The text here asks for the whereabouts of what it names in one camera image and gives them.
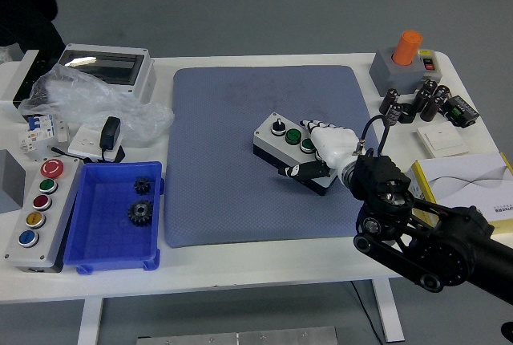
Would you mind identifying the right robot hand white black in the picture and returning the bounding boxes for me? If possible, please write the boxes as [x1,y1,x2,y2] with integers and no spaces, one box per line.
[278,119,360,181]

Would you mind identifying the four-button grey control box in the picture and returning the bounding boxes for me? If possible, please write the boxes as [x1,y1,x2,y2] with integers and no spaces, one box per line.
[252,112,340,197]

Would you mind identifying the five-button grey control box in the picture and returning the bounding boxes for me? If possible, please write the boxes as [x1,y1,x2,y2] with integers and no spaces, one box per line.
[3,156,83,274]

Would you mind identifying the grey square base block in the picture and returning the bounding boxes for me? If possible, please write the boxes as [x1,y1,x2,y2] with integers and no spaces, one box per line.
[369,47,428,95]

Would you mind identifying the grey-blue fabric mat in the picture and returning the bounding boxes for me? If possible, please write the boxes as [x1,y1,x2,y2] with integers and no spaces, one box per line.
[162,64,396,249]

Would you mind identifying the orange cylinder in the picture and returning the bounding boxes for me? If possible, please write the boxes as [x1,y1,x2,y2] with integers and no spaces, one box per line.
[391,30,423,66]

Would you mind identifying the black module green terminal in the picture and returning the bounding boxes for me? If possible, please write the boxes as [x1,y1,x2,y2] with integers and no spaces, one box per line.
[440,95,481,128]

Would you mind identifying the yellow white product box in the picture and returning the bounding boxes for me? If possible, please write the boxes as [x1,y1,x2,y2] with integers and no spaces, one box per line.
[404,152,513,236]

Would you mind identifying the white table leg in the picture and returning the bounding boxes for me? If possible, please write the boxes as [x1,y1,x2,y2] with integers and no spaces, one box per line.
[371,279,406,343]
[76,298,104,345]

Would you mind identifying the small black gear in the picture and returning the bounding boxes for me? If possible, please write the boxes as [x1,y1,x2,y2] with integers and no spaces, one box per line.
[133,177,152,196]

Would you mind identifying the large black gear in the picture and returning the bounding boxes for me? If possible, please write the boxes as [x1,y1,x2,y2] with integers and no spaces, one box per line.
[127,199,156,225]

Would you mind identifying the grey distribution box dark window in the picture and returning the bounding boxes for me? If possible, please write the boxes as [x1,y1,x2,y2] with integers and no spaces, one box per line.
[55,43,157,105]

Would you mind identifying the grey metal floor plate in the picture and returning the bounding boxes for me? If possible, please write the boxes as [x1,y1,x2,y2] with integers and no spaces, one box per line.
[135,326,339,345]

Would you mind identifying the black power adapter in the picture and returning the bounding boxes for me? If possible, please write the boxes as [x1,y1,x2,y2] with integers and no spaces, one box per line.
[99,116,122,152]

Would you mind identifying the blue plastic bin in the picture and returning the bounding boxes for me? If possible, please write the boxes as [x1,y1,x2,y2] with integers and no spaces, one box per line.
[63,160,166,275]

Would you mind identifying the clear plastic bag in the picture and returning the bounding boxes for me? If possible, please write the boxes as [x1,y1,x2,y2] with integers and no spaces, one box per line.
[18,64,176,144]

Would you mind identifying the white circuit breaker blue lever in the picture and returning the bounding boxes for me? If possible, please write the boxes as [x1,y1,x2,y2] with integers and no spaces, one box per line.
[18,112,71,161]

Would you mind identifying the white box with mirror panel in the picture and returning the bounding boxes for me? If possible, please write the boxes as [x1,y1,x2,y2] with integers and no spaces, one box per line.
[0,50,41,124]

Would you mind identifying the grey metal block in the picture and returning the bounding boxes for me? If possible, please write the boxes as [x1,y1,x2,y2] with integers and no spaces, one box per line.
[0,148,26,214]

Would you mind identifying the person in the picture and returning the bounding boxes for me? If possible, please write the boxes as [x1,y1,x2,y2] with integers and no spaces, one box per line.
[0,0,67,61]

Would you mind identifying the white wall switch plate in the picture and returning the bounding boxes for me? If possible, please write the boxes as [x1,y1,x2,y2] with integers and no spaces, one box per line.
[415,124,470,158]

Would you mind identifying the white switch black red buttons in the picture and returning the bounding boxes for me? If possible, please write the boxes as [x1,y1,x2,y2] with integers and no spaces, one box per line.
[416,48,443,83]

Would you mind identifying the black cable under table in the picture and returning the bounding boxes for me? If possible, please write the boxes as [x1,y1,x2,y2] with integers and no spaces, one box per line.
[350,280,382,345]

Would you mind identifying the white wall socket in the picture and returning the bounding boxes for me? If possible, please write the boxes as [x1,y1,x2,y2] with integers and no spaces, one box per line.
[67,124,125,164]

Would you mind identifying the black adapter cord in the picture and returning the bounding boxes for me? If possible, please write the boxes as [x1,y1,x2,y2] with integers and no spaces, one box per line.
[50,144,95,164]

